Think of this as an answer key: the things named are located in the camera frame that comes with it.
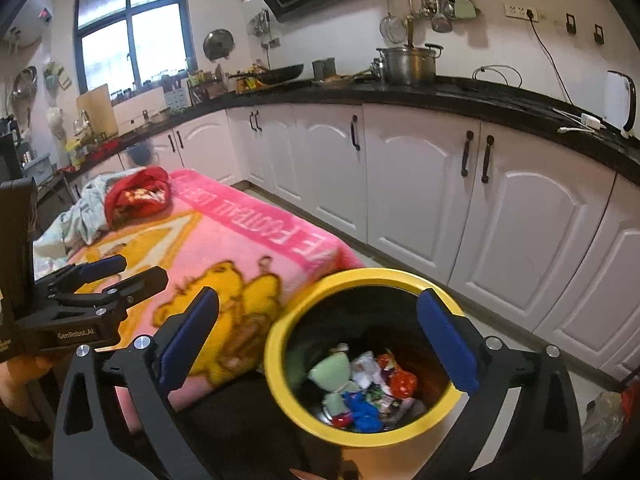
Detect light blue printed cloth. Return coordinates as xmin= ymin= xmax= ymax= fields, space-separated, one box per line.
xmin=32 ymin=175 xmax=126 ymax=261

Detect black kitchen countertop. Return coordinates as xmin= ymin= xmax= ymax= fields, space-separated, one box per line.
xmin=60 ymin=75 xmax=640 ymax=186

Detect pale blue storage box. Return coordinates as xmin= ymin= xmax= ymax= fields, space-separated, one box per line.
xmin=22 ymin=152 xmax=53 ymax=181

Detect hanging steel colanders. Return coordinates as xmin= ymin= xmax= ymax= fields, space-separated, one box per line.
xmin=12 ymin=65 xmax=38 ymax=111

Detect pink printed blanket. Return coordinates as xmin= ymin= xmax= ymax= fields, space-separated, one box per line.
xmin=37 ymin=167 xmax=366 ymax=433

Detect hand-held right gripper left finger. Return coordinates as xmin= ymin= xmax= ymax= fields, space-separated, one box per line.
xmin=52 ymin=286 xmax=221 ymax=480

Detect red bag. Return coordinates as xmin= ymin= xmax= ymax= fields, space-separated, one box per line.
xmin=104 ymin=166 xmax=171 ymax=231

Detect white charger with cable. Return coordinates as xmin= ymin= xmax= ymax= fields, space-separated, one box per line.
xmin=557 ymin=112 xmax=608 ymax=136

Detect black microwave oven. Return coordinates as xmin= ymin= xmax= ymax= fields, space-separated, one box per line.
xmin=0 ymin=132 xmax=23 ymax=181

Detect hanging glass pot lid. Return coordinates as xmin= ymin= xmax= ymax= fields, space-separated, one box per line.
xmin=202 ymin=29 xmax=236 ymax=61

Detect dark framed window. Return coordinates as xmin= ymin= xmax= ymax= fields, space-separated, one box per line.
xmin=74 ymin=0 xmax=198 ymax=96

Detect white base cabinets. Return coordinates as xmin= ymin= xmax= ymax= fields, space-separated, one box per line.
xmin=60 ymin=102 xmax=640 ymax=383

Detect row of condiment bottles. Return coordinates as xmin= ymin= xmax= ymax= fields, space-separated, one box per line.
xmin=187 ymin=62 xmax=261 ymax=93

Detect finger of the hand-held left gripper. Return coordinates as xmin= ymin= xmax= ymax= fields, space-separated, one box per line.
xmin=35 ymin=254 xmax=127 ymax=293
xmin=50 ymin=266 xmax=169 ymax=311

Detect white wall socket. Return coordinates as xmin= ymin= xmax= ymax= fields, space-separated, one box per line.
xmin=504 ymin=2 xmax=540 ymax=22

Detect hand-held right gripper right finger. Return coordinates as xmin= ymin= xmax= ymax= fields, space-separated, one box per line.
xmin=416 ymin=288 xmax=583 ymax=480

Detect white electric kettle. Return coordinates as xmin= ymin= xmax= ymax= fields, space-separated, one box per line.
xmin=602 ymin=70 xmax=638 ymax=138

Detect red plastic net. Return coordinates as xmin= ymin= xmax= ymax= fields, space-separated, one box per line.
xmin=377 ymin=352 xmax=418 ymax=398

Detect white water heater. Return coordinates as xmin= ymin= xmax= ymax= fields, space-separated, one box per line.
xmin=0 ymin=0 xmax=55 ymax=43

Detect black power cable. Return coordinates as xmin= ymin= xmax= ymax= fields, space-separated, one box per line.
xmin=527 ymin=15 xmax=576 ymax=106

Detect coiled black cable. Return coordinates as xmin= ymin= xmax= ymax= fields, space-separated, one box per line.
xmin=472 ymin=65 xmax=523 ymax=88

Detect black wok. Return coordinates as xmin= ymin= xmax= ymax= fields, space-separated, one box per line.
xmin=227 ymin=63 xmax=305 ymax=86

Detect person's left hand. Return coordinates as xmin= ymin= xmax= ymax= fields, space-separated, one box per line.
xmin=0 ymin=352 xmax=53 ymax=403

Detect wooden cutting board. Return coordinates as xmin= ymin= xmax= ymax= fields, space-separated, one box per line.
xmin=76 ymin=84 xmax=118 ymax=138

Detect clear plastic bag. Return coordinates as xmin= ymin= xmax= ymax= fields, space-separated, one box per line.
xmin=582 ymin=390 xmax=627 ymax=461

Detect hanging mesh strainer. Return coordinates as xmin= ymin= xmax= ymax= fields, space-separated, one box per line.
xmin=380 ymin=0 xmax=405 ymax=43

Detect large steel pot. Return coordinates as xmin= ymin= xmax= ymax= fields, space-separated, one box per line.
xmin=376 ymin=43 xmax=445 ymax=86

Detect yellow rimmed trash bin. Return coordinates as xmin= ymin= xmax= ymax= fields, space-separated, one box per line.
xmin=264 ymin=267 xmax=471 ymax=448

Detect green bow-shaped sponge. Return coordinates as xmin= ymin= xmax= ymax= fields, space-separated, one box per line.
xmin=307 ymin=347 xmax=361 ymax=413

